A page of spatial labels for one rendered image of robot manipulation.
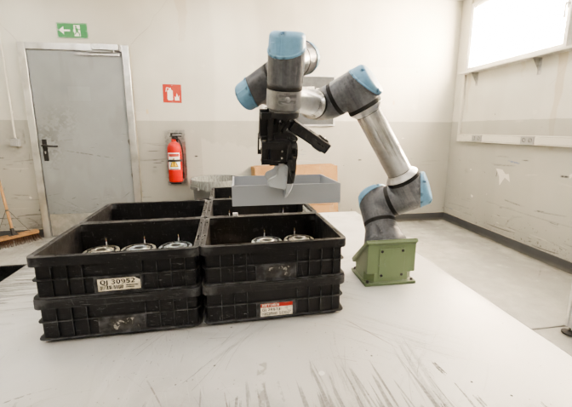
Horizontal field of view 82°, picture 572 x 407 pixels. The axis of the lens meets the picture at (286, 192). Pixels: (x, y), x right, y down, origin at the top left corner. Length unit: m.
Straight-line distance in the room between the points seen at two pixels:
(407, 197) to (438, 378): 0.58
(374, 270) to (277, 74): 0.75
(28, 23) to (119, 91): 1.06
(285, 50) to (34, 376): 0.87
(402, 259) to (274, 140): 0.68
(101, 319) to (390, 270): 0.87
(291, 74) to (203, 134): 3.41
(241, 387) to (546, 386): 0.64
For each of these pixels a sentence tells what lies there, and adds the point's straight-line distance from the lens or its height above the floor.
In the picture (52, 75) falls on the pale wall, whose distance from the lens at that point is 4.47.
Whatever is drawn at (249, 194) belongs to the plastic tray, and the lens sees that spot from 0.81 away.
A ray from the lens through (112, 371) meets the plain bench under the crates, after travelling 0.92.
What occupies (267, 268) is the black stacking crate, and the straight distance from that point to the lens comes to 0.92.
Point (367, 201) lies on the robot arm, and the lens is 1.26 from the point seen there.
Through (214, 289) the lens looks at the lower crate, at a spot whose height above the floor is 0.81.
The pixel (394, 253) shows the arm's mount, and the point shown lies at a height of 0.81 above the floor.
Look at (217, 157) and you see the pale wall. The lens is 4.07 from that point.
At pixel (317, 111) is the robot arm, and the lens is 1.11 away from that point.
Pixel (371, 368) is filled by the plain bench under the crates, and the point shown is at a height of 0.70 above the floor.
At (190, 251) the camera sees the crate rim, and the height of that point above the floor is 0.92.
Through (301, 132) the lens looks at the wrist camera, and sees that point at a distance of 0.74.
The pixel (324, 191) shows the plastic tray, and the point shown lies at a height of 1.07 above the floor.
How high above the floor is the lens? 1.23
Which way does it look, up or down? 11 degrees down
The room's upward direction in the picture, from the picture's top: straight up
